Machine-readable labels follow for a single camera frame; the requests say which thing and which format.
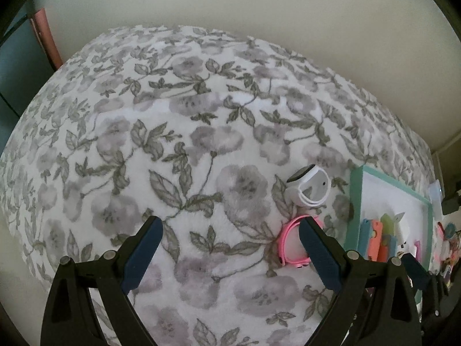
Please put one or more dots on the pile of pink trinkets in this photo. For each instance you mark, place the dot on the pile of pink trinkets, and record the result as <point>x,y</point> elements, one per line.
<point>448,248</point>

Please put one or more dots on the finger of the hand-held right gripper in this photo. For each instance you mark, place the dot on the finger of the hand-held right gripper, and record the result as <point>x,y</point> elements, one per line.
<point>417,272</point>

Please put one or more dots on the grey floral blanket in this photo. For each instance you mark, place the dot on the grey floral blanket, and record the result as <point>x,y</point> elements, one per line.
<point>144,133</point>

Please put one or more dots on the magenta cosmetic box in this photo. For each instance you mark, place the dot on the magenta cosmetic box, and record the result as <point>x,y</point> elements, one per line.
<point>417,250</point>

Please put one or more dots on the pink board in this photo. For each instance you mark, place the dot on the pink board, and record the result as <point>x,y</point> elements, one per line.
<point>48,39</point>

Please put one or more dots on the large pink blue knife toy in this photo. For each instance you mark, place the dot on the large pink blue knife toy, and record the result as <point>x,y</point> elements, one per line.
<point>388,229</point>

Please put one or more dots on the white charger plug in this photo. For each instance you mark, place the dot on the white charger plug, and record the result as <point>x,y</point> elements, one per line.
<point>401,232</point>

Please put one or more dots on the pink wristwatch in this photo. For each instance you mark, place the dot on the pink wristwatch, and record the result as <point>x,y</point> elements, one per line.
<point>286,245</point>

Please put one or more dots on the teal cardboard box lid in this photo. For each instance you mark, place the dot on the teal cardboard box lid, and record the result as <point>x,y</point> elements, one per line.
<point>356,202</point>

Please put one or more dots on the small dark device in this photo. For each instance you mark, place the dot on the small dark device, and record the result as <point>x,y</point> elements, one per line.
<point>452,204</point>

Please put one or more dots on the small clear plastic box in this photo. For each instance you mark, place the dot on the small clear plastic box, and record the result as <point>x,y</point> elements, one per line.
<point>435,193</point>

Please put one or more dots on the dark teal cabinet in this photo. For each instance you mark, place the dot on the dark teal cabinet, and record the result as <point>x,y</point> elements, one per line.
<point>18,61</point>

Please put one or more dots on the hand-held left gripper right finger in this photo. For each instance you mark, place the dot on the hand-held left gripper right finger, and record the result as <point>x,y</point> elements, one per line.
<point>320,256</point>

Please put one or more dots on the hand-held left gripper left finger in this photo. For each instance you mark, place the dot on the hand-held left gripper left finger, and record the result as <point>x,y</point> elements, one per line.
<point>144,252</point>

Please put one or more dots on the small pink blue knife toy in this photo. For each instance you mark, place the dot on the small pink blue knife toy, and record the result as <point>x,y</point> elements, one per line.
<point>367,238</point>

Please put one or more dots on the white wristwatch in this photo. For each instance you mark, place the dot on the white wristwatch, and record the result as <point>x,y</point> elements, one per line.
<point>302,176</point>

